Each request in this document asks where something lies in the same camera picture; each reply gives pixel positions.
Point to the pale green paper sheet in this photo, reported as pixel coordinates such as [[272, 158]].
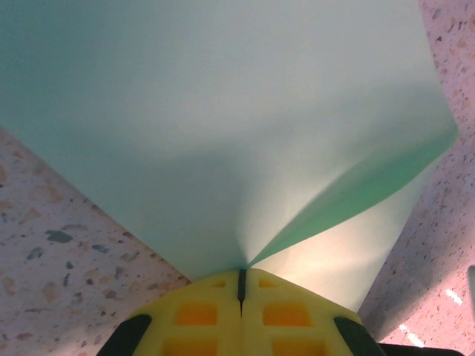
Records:
[[222, 92]]

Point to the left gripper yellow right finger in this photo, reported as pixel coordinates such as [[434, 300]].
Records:
[[304, 326]]

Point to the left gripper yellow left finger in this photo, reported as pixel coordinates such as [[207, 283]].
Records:
[[178, 326]]

